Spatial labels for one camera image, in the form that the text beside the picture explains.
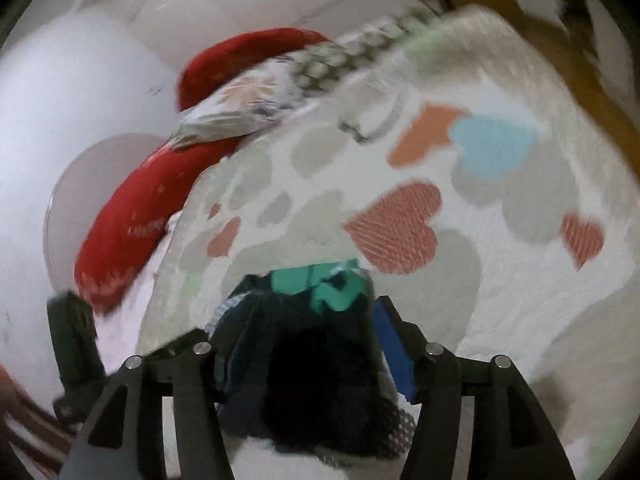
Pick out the heart print blanket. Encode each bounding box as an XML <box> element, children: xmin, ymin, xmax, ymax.
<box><xmin>136</xmin><ymin>4</ymin><xmax>640</xmax><ymax>480</ymax></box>

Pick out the white bed sheet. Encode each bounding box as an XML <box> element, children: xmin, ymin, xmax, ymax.
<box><xmin>94</xmin><ymin>212</ymin><xmax>182</xmax><ymax>358</ymax></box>

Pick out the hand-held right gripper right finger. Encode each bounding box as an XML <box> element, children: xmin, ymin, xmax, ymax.
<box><xmin>371</xmin><ymin>296</ymin><xmax>577</xmax><ymax>480</ymax></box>

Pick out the dark navy pants teal print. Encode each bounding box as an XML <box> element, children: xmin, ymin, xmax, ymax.
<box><xmin>205</xmin><ymin>259</ymin><xmax>418</xmax><ymax>470</ymax></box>

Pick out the large red pillow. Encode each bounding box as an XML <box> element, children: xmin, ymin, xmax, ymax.
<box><xmin>74</xmin><ymin>137</ymin><xmax>243</xmax><ymax>313</ymax></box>

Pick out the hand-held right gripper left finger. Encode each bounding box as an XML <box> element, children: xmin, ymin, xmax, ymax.
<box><xmin>60</xmin><ymin>329</ymin><xmax>237</xmax><ymax>480</ymax></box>

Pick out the white rounded headboard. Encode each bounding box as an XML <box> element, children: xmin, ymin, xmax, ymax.
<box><xmin>0</xmin><ymin>10</ymin><xmax>188</xmax><ymax>403</ymax></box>

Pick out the grey patterned pillow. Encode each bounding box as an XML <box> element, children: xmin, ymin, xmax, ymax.
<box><xmin>167</xmin><ymin>7</ymin><xmax>443</xmax><ymax>150</ymax></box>

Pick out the small red pillow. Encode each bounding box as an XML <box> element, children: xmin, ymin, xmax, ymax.
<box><xmin>175</xmin><ymin>29</ymin><xmax>332</xmax><ymax>113</ymax></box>

